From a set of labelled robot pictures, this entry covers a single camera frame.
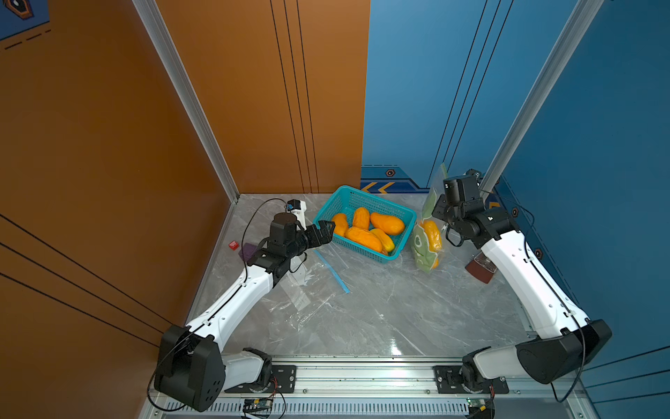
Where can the clear blue-zip bag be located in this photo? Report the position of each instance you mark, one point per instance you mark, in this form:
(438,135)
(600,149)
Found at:
(311,284)

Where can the purple block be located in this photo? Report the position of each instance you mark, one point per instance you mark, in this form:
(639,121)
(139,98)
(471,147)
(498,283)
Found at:
(246,251)

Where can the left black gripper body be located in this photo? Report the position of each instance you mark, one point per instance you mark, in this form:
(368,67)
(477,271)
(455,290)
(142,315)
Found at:
(307,239)

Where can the yellow top mango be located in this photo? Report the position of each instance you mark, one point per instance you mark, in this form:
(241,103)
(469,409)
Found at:
(361,218)

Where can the slim yellow mango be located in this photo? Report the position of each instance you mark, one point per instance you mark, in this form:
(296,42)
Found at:
(387,243)

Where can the wrinkled yellow-orange mango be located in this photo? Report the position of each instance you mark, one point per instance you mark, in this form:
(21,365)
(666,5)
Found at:
(433,233)

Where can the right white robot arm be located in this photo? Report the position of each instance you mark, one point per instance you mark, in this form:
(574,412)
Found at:
(567,340)

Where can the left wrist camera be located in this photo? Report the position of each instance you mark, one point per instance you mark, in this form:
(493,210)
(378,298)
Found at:
(284,229)

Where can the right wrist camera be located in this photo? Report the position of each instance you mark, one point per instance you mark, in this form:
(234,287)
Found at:
(463,189)

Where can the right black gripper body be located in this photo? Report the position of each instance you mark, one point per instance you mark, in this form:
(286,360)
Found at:
(441,211)

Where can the clear green-zip bag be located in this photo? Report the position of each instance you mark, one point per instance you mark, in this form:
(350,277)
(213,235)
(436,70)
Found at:
(426,239)

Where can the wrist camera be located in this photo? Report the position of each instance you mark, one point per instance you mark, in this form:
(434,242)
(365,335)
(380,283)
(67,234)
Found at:
(284,229)
(463,189)

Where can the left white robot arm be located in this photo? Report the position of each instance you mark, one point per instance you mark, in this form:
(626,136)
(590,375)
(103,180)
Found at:
(192,367)

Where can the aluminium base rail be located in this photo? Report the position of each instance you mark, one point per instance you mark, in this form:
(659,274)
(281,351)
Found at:
(382,387)

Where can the dark red metronome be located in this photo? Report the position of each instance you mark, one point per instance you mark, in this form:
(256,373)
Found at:
(481,268)

